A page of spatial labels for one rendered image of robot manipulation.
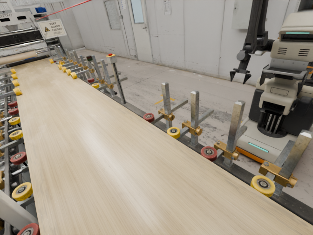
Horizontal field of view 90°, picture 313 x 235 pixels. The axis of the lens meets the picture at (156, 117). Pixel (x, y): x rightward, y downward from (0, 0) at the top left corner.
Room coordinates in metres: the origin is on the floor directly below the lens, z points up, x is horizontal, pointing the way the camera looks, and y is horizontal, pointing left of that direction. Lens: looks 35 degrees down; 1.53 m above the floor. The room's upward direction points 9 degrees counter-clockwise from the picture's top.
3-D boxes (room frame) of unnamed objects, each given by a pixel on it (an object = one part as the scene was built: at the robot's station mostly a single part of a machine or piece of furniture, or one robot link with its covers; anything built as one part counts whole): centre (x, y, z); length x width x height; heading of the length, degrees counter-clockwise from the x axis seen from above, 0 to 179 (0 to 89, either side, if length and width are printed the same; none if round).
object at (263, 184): (0.33, -0.38, 0.85); 0.08 x 0.08 x 0.11
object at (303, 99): (1.10, -1.14, 0.68); 0.28 x 0.27 x 0.25; 35
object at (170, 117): (1.02, -0.08, 0.84); 0.14 x 0.06 x 0.05; 36
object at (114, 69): (1.60, 0.34, 0.93); 0.05 x 0.05 x 0.45; 36
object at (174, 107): (1.06, -0.11, 0.84); 0.43 x 0.03 x 0.04; 126
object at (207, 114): (0.85, -0.25, 0.84); 0.43 x 0.03 x 0.04; 126
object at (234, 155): (0.61, -0.37, 0.81); 0.14 x 0.06 x 0.05; 36
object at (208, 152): (0.53, -0.24, 0.85); 0.08 x 0.08 x 0.11
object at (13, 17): (4.05, 2.76, 0.95); 1.65 x 0.70 x 1.90; 126
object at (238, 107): (0.59, -0.38, 0.90); 0.04 x 0.04 x 0.48; 36
